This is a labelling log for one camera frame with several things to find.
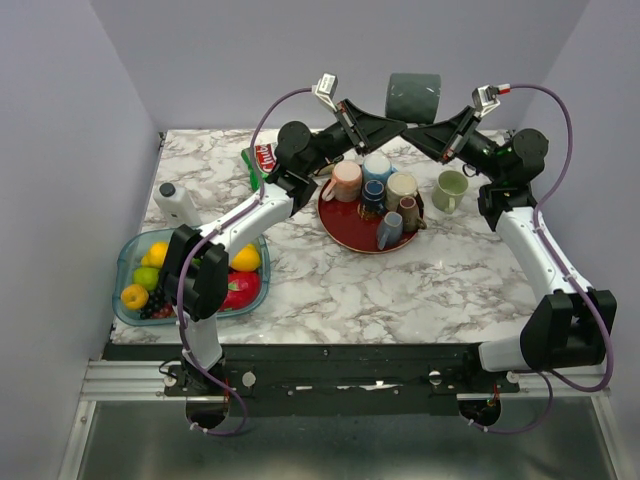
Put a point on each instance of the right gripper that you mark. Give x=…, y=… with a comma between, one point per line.
x=445, y=140

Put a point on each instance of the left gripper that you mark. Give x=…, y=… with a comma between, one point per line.
x=368, y=130

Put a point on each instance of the dark teal mug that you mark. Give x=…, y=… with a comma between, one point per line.
x=413, y=97

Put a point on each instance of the light green mug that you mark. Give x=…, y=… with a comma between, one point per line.
x=449, y=190

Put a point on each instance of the grey-blue textured mug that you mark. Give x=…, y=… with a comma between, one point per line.
x=389, y=231

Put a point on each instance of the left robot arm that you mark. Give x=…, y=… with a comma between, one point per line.
x=194, y=273

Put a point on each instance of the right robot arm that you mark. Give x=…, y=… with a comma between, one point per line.
x=571, y=324

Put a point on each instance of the light blue mug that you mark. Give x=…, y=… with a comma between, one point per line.
x=376, y=168

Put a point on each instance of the pink mug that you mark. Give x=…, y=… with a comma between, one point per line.
x=344, y=184

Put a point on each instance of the dark blue glazed mug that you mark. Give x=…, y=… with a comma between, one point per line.
x=372, y=198

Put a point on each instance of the brown striped stoneware mug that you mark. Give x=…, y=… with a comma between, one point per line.
x=412, y=220

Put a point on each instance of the round red lacquer tray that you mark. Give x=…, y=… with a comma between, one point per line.
x=347, y=226

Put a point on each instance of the green chips bag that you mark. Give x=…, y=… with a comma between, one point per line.
x=260, y=161

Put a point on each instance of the yellow lemon toy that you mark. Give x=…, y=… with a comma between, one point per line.
x=248, y=259
x=155, y=256

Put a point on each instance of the red dragon fruit toy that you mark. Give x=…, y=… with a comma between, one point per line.
x=243, y=289

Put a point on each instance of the white bottle black cap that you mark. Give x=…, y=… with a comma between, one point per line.
x=176, y=205

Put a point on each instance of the green lime toy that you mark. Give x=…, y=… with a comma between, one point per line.
x=147, y=277

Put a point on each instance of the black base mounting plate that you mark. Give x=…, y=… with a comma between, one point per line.
x=335, y=380

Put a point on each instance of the dark grape bunch toy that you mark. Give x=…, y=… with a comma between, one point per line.
x=157, y=306

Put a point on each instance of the clear blue fruit container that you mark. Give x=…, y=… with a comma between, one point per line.
x=131, y=255

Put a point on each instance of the yellow orange pepper toy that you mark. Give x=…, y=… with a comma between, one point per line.
x=134, y=297

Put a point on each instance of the cream mug black handle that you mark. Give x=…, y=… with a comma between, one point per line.
x=398, y=186

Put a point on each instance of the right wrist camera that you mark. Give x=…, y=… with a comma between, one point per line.
x=485, y=100

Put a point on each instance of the aluminium frame rail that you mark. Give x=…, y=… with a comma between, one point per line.
x=145, y=381

